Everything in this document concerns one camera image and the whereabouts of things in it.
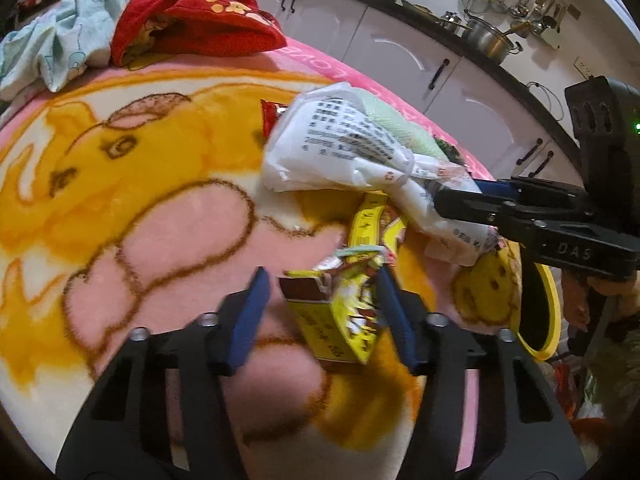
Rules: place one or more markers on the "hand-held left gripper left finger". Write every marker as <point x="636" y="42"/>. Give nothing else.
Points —
<point x="245" y="322"/>

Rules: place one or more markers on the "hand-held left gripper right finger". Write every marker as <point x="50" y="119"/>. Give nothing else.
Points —
<point x="397" y="322"/>

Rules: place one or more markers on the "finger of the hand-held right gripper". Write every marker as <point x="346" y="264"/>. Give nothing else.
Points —
<point x="530" y="191"/>
<point x="465" y="205"/>

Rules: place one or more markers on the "yellow paper box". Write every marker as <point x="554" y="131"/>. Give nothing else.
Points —
<point x="325" y="330"/>

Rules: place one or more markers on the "yellow snack wrapper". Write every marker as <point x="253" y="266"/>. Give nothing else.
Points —
<point x="365" y="225"/>

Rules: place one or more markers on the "yellow rimmed waste bin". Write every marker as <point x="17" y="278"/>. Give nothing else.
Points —
<point x="547" y="310"/>

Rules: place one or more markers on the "white and green printed bag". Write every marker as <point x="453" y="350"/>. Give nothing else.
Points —
<point x="340" y="140"/>

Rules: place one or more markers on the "red snack packet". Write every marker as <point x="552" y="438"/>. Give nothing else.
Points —
<point x="272" y="115"/>

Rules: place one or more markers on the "person's right hand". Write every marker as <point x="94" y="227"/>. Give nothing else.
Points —
<point x="577" y="302"/>

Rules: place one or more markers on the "black kitchen countertop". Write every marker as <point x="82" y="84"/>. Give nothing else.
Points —
<point x="505" y="72"/>

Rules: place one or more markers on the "steel cooking pot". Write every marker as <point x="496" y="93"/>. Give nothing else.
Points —
<point x="492" y="40"/>

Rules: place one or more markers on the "pink cartoon printed blanket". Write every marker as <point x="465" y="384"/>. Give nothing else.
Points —
<point x="150" y="185"/>

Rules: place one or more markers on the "white lower cabinets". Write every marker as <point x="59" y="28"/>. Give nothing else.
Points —
<point x="400" y="50"/>

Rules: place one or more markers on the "row of hanging kitchen utensils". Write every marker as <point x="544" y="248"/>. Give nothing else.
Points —
<point x="537" y="5"/>

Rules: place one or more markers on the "red cloth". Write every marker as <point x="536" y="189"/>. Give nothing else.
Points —
<point x="210" y="25"/>

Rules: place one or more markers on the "light blue cloth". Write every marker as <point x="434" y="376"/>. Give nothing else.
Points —
<point x="50" y="45"/>

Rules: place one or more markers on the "white wall socket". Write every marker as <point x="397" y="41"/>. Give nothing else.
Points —
<point x="582" y="67"/>

